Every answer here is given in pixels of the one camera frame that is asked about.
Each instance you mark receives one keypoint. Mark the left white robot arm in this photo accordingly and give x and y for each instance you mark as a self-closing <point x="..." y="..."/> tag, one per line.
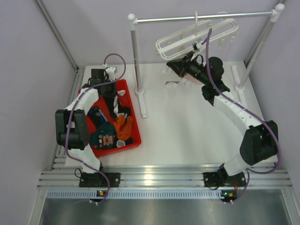
<point x="72" y="130"/>

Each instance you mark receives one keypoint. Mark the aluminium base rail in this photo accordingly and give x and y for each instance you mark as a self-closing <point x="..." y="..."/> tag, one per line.
<point x="184" y="176"/>

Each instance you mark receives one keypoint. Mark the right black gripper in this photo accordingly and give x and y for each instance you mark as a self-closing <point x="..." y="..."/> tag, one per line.
<point x="179" y="66"/>

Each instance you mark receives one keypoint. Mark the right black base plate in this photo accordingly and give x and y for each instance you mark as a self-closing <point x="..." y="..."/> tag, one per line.
<point x="214" y="180"/>

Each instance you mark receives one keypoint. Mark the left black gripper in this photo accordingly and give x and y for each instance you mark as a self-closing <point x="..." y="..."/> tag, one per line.
<point x="113" y="93"/>

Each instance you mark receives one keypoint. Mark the red plastic tray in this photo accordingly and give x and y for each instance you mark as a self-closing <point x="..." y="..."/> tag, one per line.
<point x="112" y="123"/>

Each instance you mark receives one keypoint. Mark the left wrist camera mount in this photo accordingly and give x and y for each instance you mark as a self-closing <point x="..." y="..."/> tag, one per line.
<point x="110" y="73"/>

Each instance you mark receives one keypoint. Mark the orange sock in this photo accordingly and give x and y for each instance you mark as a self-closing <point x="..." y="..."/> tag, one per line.
<point x="123" y="127"/>

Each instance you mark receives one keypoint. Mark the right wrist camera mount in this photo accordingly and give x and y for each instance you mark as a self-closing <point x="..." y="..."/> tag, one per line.
<point x="197" y="46"/>

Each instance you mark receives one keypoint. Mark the perforated cable duct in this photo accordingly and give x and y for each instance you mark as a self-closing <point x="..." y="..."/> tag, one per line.
<point x="141" y="194"/>

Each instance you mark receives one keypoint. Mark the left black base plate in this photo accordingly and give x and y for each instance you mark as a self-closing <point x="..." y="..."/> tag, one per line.
<point x="96" y="180"/>

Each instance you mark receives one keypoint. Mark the pink sock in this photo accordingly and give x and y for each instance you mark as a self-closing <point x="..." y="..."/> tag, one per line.
<point x="188" y="78"/>

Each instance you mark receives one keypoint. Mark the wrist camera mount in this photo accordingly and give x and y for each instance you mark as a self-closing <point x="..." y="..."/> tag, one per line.
<point x="197" y="46"/>
<point x="110" y="73"/>

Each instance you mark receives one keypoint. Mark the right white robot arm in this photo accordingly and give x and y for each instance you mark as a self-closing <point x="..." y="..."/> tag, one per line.
<point x="260" y="138"/>

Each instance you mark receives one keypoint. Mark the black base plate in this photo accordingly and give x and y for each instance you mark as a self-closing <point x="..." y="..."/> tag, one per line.
<point x="96" y="180"/>
<point x="214" y="180"/>

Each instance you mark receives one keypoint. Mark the dark green reindeer sock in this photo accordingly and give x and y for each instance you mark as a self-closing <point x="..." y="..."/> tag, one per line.
<point x="103" y="137"/>

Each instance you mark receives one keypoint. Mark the white sock with stripes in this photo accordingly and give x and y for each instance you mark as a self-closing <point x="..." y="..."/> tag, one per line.
<point x="171" y="84"/>

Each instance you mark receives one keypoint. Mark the white plastic clip hanger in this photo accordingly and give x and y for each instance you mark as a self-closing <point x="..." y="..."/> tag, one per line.
<point x="178" y="44"/>

